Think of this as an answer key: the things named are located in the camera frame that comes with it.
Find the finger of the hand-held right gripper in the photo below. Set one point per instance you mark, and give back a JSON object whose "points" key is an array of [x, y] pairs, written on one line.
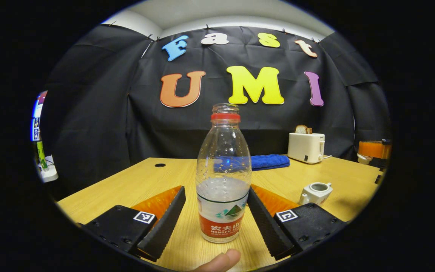
{"points": [[376, 149]]}

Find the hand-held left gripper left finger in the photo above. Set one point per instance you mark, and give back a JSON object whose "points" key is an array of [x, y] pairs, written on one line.
{"points": [[168, 223]]}

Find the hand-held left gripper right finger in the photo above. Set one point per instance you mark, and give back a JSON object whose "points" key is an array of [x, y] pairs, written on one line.
{"points": [[264, 226]]}

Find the clear water bottle red label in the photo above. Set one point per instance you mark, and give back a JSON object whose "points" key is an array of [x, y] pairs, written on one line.
{"points": [[223, 211]]}

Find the white ceramic teacup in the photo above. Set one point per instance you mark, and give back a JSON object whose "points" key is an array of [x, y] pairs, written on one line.
{"points": [[315, 196]]}

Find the green bottle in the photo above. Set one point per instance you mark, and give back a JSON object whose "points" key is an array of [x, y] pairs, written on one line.
{"points": [[41, 155]]}

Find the black block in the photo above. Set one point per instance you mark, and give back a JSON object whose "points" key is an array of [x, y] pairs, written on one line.
{"points": [[380, 177]]}

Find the blue folded towel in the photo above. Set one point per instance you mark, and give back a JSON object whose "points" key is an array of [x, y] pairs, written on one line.
{"points": [[270, 161]]}

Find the white toaster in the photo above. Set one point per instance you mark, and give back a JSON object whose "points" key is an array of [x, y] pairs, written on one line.
{"points": [[304, 147]]}

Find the bread slice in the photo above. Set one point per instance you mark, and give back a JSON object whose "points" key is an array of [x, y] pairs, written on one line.
{"points": [[303, 129]]}

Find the white side desk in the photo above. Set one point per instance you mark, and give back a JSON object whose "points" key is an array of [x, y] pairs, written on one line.
{"points": [[49, 174]]}

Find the black backdrop cloth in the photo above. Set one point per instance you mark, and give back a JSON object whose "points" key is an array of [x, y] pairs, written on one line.
{"points": [[89, 113]]}

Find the computer monitor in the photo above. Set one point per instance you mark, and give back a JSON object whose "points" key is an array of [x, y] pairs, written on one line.
{"points": [[36, 124]]}

